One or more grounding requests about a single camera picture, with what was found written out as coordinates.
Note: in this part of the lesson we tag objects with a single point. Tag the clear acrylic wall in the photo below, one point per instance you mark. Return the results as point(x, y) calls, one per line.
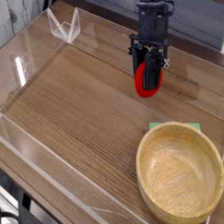
point(24, 55)
point(61, 189)
point(189, 77)

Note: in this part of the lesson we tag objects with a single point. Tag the clear acrylic corner bracket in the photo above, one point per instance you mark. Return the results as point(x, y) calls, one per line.
point(66, 32)

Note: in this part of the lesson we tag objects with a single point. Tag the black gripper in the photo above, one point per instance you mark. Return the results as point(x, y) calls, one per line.
point(156, 57)

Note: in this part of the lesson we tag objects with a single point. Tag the wooden bowl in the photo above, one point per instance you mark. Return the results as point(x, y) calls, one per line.
point(180, 173)

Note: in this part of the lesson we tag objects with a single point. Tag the clear acrylic front wall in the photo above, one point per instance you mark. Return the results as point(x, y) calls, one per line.
point(61, 189)

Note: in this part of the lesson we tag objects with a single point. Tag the red plush strawberry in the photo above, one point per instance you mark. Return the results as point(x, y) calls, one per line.
point(139, 83)

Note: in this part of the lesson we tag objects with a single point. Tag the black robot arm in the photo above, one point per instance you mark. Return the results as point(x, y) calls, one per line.
point(153, 18)

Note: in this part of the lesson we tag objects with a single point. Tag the clear acrylic left wall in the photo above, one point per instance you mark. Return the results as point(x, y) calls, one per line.
point(24, 55)

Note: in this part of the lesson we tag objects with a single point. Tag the clear acrylic back wall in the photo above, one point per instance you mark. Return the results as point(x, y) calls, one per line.
point(189, 77)

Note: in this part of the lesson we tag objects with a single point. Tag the black table leg clamp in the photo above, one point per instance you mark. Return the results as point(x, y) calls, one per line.
point(24, 214)

